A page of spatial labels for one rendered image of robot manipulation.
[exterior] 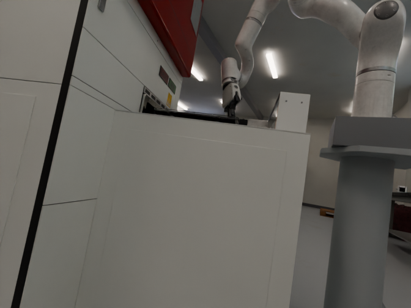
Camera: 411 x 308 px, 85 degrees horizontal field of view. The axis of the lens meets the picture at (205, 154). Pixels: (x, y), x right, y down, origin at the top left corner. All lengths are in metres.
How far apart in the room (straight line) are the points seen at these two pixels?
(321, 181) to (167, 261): 9.97
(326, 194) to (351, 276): 9.63
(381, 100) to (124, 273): 1.01
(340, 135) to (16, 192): 0.94
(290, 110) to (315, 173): 9.79
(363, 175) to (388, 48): 0.45
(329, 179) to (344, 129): 9.70
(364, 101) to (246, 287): 0.74
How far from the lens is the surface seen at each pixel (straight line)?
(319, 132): 10.81
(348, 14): 1.17
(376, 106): 0.98
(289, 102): 0.79
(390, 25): 1.05
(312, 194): 10.51
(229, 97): 1.09
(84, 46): 0.72
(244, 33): 1.23
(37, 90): 0.73
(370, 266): 0.94
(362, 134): 0.87
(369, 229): 0.92
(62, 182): 0.69
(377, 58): 1.04
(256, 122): 0.95
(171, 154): 0.71
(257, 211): 0.68
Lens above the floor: 0.66
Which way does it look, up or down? 5 degrees up
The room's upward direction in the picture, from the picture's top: 9 degrees clockwise
